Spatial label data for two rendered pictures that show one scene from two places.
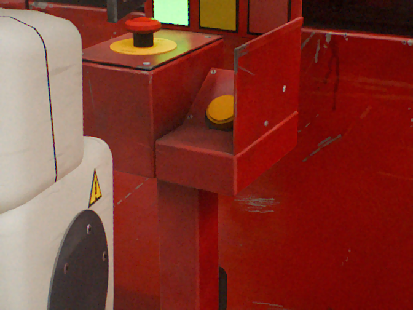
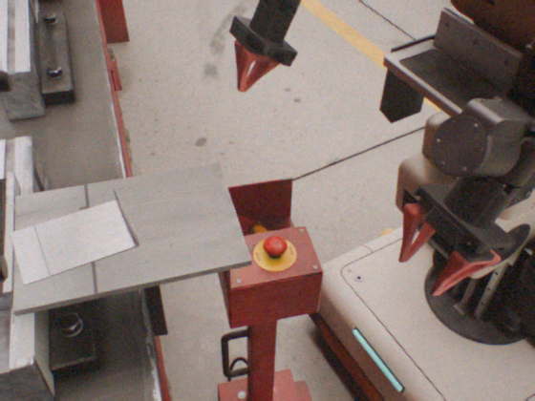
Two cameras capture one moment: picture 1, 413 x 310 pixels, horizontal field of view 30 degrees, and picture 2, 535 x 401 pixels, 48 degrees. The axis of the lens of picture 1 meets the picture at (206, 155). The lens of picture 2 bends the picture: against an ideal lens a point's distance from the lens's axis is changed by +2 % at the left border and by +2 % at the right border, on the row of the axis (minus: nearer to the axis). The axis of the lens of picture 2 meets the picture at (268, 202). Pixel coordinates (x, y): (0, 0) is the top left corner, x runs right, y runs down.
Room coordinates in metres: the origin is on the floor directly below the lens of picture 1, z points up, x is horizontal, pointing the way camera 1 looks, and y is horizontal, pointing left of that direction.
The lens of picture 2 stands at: (1.25, 0.51, 1.54)
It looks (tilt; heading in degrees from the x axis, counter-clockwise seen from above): 46 degrees down; 227
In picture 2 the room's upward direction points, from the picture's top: 1 degrees clockwise
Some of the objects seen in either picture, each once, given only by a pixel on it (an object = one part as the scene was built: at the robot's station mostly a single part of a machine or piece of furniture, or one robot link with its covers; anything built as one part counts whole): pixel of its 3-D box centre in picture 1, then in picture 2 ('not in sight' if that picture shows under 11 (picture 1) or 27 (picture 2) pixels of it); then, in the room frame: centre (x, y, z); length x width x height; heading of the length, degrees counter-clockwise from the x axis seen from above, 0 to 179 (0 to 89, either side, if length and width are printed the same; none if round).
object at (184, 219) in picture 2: not in sight; (130, 229); (1.04, 0.04, 1.00); 0.26 x 0.18 x 0.01; 154
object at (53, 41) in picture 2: not in sight; (54, 53); (0.86, -0.54, 0.89); 0.30 x 0.05 x 0.03; 64
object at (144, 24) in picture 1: (142, 35); (275, 249); (0.82, 0.07, 0.79); 0.04 x 0.04 x 0.04
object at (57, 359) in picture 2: not in sight; (71, 272); (1.11, -0.03, 0.89); 0.30 x 0.05 x 0.03; 64
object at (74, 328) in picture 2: not in sight; (70, 324); (1.15, 0.06, 0.91); 0.03 x 0.03 x 0.02
